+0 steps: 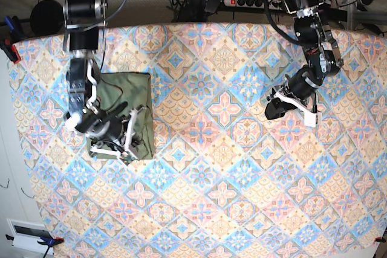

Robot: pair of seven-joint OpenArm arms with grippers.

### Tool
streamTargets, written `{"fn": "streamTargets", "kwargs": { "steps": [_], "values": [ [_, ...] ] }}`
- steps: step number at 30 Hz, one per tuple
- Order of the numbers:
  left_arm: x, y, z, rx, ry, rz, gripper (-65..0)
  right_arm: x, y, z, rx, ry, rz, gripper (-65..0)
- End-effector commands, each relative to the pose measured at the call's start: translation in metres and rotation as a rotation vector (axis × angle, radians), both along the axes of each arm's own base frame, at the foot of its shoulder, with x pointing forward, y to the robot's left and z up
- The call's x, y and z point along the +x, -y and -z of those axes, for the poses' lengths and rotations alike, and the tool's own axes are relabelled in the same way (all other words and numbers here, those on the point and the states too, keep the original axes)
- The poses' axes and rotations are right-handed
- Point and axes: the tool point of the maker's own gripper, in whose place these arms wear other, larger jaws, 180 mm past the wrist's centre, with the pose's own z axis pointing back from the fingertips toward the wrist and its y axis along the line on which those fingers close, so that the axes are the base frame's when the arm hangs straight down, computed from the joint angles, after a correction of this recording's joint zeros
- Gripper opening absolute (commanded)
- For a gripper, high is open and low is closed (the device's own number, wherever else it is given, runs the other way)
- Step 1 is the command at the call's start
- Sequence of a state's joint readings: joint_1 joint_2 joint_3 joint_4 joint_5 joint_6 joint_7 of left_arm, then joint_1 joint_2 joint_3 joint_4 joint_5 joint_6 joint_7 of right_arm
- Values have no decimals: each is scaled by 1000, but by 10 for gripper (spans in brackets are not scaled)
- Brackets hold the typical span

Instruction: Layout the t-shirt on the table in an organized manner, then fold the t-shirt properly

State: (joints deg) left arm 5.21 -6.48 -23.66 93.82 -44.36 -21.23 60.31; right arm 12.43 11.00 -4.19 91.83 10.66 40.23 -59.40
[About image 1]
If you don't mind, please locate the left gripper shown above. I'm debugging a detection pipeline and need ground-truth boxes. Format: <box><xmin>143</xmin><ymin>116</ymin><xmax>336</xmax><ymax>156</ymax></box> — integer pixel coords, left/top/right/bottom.
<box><xmin>264</xmin><ymin>66</ymin><xmax>322</xmax><ymax>127</ymax></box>

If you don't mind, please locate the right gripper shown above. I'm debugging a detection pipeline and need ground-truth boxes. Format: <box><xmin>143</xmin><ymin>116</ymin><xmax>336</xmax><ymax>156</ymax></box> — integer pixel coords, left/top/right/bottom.
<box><xmin>65</xmin><ymin>102</ymin><xmax>145</xmax><ymax>164</ymax></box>

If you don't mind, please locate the green t-shirt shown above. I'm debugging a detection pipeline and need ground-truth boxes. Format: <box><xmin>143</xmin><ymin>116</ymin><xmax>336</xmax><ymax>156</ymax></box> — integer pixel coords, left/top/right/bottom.
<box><xmin>85</xmin><ymin>72</ymin><xmax>155</xmax><ymax>165</ymax></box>

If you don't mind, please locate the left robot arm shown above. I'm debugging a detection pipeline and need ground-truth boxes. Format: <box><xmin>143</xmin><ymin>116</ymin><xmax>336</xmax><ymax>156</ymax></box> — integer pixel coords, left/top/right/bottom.
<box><xmin>263</xmin><ymin>0</ymin><xmax>343</xmax><ymax>127</ymax></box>

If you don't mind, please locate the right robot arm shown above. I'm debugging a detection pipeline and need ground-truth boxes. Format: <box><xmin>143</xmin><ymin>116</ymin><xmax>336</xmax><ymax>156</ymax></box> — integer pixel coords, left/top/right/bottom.
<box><xmin>63</xmin><ymin>0</ymin><xmax>144</xmax><ymax>165</ymax></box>

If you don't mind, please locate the patterned tablecloth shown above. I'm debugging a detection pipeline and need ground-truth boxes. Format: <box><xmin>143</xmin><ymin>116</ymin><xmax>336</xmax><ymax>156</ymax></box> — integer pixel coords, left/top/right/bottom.
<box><xmin>8</xmin><ymin>24</ymin><xmax>386</xmax><ymax>257</ymax></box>

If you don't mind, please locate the white power strip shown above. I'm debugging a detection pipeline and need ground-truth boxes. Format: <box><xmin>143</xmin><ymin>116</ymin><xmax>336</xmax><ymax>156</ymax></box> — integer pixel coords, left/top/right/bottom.
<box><xmin>223</xmin><ymin>0</ymin><xmax>282</xmax><ymax>10</ymax></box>

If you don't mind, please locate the black round stool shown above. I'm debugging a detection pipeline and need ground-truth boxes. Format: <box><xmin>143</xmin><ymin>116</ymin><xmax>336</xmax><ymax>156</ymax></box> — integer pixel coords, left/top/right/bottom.
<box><xmin>30</xmin><ymin>0</ymin><xmax>64</xmax><ymax>36</ymax></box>

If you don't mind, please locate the blue clamp bottom left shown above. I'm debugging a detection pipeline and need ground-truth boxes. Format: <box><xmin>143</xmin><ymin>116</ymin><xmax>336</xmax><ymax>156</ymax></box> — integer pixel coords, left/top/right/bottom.
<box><xmin>5</xmin><ymin>233</ymin><xmax>65</xmax><ymax>258</ymax></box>

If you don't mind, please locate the orange clamp bottom right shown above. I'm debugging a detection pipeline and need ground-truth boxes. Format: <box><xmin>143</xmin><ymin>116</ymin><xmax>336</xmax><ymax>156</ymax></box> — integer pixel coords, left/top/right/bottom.
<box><xmin>374</xmin><ymin>237</ymin><xmax>386</xmax><ymax>243</ymax></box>

